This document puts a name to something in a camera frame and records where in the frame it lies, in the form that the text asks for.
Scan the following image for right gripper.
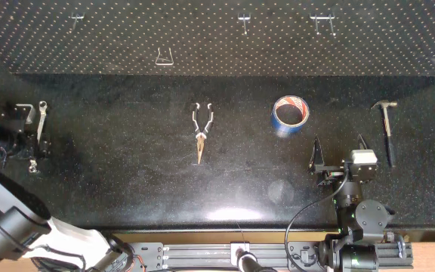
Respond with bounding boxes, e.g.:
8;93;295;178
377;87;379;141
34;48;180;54
307;133;379;187

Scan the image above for black pegboard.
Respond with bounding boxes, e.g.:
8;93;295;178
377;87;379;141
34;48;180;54
0;0;435;78

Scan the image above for hammer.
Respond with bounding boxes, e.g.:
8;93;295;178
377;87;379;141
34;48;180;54
370;99;399;168

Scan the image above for roll of blue tape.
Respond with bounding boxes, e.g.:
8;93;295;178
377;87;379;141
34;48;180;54
270;94;310;134

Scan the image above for metal hook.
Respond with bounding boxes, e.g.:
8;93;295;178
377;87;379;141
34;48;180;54
237;13;251;36
154;47;175;67
309;13;337;37
70;12;85;31

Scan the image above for pliers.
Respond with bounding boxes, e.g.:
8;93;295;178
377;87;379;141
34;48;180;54
191;102;215;165

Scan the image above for wrench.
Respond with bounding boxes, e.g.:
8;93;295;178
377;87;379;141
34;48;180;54
35;100;48;145

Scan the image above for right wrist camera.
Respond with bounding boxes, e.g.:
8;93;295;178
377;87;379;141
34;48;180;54
350;149;378;165

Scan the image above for black cable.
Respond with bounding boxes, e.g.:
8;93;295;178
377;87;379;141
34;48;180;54
284;170;350;271
28;244;87;272

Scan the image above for mounting rail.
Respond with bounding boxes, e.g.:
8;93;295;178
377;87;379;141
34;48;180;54
125;240;415;272

